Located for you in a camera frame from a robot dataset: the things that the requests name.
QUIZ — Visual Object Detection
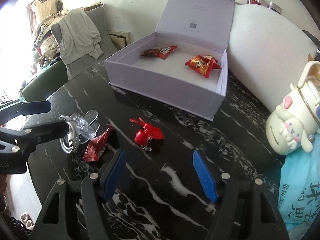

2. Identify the dark red snack packet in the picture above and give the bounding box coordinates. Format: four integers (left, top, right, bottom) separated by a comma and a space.
82, 125, 114, 162

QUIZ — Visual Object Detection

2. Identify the clear acrylic phone stand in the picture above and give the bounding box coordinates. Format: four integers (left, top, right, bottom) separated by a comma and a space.
59, 109, 100, 147

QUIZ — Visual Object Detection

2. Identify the red plastic fan toy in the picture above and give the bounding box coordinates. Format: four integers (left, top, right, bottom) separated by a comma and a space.
130, 118, 165, 151

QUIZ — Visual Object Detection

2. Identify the large red gold candy packet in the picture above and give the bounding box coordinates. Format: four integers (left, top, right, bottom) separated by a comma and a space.
185, 55, 221, 79

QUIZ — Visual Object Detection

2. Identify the red green snack packet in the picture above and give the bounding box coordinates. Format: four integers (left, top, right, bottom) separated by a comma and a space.
157, 46, 177, 60

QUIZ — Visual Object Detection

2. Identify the brown chocolate packet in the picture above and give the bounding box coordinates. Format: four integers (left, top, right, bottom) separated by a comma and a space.
140, 48, 161, 57

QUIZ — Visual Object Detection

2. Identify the green chair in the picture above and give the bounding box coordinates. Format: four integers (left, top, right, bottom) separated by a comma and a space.
22, 61, 68, 101

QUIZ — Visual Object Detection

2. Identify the beige garment on chair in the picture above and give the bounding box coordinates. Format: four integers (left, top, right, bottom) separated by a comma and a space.
57, 9, 104, 65

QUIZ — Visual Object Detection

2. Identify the light blue plastic bag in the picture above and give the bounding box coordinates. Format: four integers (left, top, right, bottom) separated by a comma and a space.
278, 145, 319, 231

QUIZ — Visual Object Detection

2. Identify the white cartoon water bottle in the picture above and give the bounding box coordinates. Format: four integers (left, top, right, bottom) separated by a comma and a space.
265, 60, 319, 155

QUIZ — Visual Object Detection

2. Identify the pile of clothes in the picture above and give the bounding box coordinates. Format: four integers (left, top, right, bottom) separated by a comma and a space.
26, 0, 68, 67

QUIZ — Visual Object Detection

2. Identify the lavender gift box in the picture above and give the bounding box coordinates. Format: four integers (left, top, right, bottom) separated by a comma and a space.
105, 0, 235, 120

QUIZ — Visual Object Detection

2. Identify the grey upholstered chair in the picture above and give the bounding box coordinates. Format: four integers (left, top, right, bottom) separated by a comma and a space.
50, 7, 118, 80

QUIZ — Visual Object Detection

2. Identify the white foam pillow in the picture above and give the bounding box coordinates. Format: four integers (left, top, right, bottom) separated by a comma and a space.
227, 4, 317, 111

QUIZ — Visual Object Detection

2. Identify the dark lidded glass jar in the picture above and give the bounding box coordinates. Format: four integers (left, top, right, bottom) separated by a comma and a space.
266, 1, 282, 15

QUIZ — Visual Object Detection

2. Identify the framed picture against wall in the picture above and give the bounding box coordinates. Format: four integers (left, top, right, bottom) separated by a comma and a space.
108, 30, 131, 50

